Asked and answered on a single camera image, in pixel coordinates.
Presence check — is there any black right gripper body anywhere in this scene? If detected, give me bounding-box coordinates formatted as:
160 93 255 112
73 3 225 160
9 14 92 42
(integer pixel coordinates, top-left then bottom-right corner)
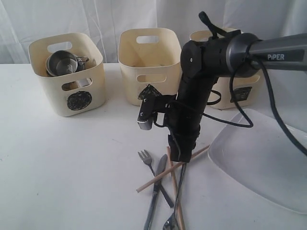
165 93 206 146

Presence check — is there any wooden chopstick crossing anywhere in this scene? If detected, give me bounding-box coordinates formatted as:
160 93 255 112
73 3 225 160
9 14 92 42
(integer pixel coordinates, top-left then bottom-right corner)
136 145 210 193

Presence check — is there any steel spoon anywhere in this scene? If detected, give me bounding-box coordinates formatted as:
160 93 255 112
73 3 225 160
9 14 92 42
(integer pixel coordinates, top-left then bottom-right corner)
162 162 190 230

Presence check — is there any wooden chopstick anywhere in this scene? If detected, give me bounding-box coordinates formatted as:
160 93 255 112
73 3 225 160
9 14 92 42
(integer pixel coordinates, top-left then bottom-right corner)
166 147 186 230

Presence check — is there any steel mug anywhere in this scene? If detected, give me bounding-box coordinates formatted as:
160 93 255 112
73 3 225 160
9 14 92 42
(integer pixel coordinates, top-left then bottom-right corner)
46 50 89 76
46 66 57 77

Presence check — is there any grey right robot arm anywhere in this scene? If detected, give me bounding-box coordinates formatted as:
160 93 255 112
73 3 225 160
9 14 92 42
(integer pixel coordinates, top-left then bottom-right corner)
164 31 307 162

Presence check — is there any steel knife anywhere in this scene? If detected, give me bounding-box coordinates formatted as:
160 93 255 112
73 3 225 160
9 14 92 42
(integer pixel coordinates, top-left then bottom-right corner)
143 154 167 230

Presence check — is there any steel fork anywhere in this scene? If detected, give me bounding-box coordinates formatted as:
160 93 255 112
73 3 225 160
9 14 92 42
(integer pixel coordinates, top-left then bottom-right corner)
138 150 175 208

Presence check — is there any cream bin square mark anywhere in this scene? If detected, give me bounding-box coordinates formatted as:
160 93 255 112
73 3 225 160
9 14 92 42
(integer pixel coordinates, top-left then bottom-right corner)
190 30 264 109

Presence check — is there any cream bin triangle mark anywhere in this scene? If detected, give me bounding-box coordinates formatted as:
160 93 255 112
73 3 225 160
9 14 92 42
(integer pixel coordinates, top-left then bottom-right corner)
118 28 181 106

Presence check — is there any white square ceramic plate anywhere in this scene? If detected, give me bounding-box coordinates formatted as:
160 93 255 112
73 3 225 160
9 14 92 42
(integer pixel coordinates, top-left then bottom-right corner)
208 109 307 214

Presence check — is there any cream bin circle mark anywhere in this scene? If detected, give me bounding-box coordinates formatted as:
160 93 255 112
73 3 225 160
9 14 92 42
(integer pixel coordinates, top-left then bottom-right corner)
28 33 106 117

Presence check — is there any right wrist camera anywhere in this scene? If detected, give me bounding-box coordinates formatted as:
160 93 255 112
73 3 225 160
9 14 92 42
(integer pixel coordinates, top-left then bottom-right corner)
137 95 176 130

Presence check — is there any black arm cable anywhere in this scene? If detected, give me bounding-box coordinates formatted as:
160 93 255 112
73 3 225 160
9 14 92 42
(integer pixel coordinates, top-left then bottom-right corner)
153 11 307 156

